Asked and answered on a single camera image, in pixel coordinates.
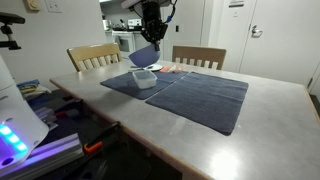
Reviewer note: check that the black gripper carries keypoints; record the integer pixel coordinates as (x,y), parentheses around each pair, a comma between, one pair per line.
(154,28)

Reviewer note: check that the blue bowl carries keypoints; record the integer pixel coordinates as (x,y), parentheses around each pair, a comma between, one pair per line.
(145,56)

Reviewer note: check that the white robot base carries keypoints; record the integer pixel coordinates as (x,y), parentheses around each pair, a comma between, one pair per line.
(21,130)

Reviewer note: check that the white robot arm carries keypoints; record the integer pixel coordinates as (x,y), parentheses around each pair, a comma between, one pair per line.
(131,4)

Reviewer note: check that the clear plastic lunchbox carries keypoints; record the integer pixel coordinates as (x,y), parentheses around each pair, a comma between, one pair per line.
(144,79)

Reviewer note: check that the white kitchen stove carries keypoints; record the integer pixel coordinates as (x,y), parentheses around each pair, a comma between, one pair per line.
(125,41)

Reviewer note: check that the right wooden chair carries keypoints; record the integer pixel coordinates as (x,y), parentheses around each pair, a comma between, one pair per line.
(200,55)

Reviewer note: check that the wooden chair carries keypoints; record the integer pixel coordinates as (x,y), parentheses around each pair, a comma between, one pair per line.
(94,56)
(200,55)

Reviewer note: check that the dark blue mat left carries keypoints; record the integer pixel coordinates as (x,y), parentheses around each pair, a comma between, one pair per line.
(125,84)

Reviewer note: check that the dark blue mat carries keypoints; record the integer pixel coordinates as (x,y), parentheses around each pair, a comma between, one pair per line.
(125,84)
(211,101)

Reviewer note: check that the left wooden chair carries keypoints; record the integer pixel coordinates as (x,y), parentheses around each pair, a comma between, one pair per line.
(94,56)

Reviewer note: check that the dark blue mat right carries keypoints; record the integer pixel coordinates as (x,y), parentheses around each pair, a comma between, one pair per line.
(211,101)

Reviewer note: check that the beige thermostat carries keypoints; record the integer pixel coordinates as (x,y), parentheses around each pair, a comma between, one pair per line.
(33,5)

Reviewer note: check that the white door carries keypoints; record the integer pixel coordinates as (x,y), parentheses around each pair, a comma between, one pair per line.
(289,47)

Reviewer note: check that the silver door handle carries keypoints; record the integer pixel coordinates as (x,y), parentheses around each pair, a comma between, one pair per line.
(256,32)

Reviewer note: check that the orange handled clamp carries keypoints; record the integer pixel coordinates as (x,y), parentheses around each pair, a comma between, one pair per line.
(97,142)

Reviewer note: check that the aluminium rail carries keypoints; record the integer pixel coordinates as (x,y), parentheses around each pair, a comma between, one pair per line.
(41,160)

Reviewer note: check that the black camera on stand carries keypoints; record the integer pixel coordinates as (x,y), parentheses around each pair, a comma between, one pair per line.
(8,19)

